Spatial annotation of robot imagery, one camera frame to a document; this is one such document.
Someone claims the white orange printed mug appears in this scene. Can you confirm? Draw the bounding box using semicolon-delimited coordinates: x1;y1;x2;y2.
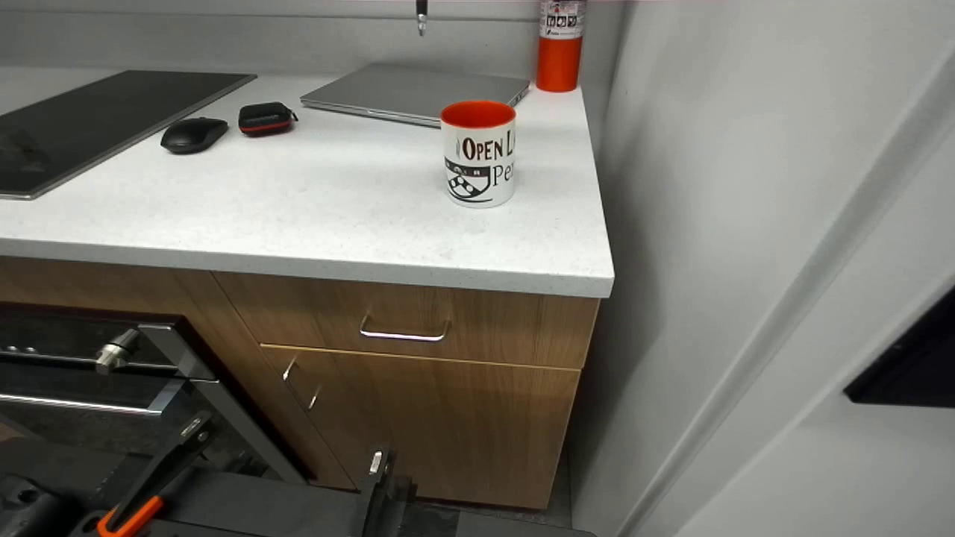
439;99;518;208

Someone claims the wooden drawer front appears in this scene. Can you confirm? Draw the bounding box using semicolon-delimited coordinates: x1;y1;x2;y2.
210;270;603;375

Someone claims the wooden cabinet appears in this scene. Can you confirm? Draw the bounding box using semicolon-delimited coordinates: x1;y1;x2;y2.
0;252;603;512

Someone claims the grey closed laptop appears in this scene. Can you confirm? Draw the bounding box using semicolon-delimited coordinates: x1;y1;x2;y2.
297;60;534;132

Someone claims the orange white bottle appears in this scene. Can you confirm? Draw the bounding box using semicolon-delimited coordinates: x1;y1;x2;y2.
534;0;591;94

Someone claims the black clamp with silver pin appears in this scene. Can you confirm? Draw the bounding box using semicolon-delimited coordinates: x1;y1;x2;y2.
354;448;418;537

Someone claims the black red small case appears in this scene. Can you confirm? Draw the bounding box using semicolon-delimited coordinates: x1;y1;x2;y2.
234;99;300;140

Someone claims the black computer mouse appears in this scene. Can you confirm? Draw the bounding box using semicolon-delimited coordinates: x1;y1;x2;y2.
157;114;231;158

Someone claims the silver metal bolt knob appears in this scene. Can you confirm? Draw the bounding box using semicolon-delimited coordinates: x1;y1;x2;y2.
93;324;143;378

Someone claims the black desk mat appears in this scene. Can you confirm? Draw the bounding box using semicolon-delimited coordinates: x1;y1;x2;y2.
0;64;260;202

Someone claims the silver drawer handle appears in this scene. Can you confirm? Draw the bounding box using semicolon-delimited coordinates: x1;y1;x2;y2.
358;312;449;346

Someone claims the black metal frame stand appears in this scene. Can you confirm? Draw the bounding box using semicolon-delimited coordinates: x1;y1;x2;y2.
0;302;307;537

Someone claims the orange handled clamp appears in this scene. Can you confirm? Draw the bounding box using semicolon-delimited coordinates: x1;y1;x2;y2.
93;419;213;537

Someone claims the black wall panel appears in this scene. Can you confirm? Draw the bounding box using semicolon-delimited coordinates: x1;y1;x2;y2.
842;285;955;410

